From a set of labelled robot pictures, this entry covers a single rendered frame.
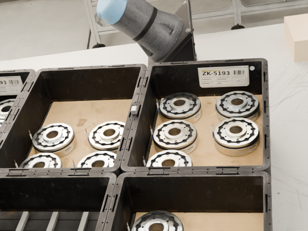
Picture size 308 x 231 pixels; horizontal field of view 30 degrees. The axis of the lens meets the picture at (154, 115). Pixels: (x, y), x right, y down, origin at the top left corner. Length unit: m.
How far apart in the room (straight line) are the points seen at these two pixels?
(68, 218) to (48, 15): 2.88
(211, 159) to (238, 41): 0.74
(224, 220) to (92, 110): 0.52
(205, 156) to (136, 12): 0.53
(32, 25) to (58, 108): 2.41
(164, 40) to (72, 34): 2.07
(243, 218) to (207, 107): 0.38
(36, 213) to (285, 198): 0.57
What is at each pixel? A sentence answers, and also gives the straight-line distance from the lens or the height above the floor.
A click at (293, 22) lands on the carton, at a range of 1.90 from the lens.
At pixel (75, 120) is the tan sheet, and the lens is 1.50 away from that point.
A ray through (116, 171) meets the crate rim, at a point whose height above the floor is 0.92.
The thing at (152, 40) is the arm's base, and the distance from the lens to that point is 1.67.
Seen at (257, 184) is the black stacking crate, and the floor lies 0.91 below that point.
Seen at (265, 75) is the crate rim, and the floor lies 0.92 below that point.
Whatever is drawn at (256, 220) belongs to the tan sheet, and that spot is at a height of 0.83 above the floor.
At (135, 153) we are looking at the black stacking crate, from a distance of 1.24.
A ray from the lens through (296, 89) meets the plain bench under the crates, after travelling 1.72.
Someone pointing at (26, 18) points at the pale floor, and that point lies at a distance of 4.05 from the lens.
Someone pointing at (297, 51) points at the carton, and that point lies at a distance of 1.82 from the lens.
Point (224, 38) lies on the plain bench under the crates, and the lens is 1.98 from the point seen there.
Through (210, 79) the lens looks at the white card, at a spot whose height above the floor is 0.88.
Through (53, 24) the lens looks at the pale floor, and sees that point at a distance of 3.88.
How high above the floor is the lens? 1.70
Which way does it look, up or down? 37 degrees down
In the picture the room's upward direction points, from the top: 10 degrees counter-clockwise
